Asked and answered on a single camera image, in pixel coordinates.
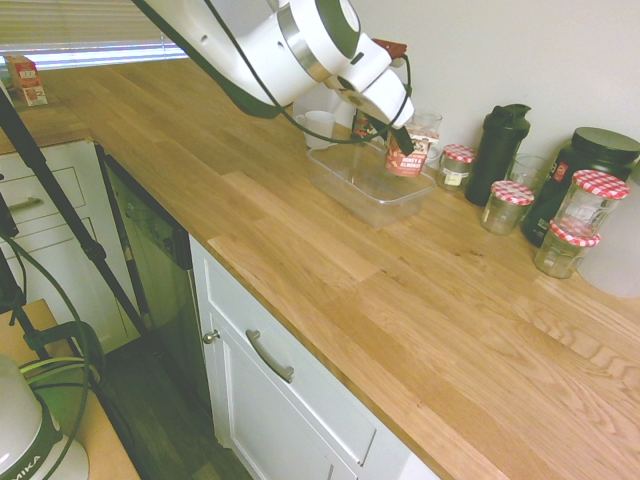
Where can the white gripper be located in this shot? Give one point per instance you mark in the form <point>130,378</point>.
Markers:
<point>387,97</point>

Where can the red honey almond cereal box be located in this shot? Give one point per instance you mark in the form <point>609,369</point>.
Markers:
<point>404,162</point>

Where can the clear rectangular plastic container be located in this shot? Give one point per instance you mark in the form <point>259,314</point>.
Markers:
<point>372,192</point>

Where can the tall clear drinking glass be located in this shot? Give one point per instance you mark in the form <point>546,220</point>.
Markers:
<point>429,125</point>

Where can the labelled glass jar checkered lid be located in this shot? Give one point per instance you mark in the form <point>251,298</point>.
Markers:
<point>455,167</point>

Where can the white ceramic mug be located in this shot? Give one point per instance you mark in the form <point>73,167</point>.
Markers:
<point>317,127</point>

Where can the black shaker bottle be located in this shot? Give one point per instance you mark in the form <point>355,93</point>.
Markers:
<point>495,155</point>

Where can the short clear drinking glass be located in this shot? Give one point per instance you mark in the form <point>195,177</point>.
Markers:
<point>530,170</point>

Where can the black Vega Sport tub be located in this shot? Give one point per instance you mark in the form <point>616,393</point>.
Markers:
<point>600,150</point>

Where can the silver cabinet knob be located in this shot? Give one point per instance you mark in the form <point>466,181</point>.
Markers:
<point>211,337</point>

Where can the dark dishwasher front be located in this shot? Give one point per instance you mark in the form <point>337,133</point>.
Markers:
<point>155,260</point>

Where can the white kitchen cabinet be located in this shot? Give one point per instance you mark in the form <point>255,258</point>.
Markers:
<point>280,400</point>

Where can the white window blinds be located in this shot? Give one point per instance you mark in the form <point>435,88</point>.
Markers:
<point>75,20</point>

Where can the white drawer cabinet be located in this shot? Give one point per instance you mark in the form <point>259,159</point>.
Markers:
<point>45,190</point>

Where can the red carton box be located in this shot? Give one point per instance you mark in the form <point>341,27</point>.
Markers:
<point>27,82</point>

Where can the tan wooden robot stand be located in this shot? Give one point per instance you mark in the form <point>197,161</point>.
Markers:
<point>107,450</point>

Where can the red-brown wrist camera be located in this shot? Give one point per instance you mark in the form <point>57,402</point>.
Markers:
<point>390,47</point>

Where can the black camera tripod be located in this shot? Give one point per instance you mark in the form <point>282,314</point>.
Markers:
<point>60,200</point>

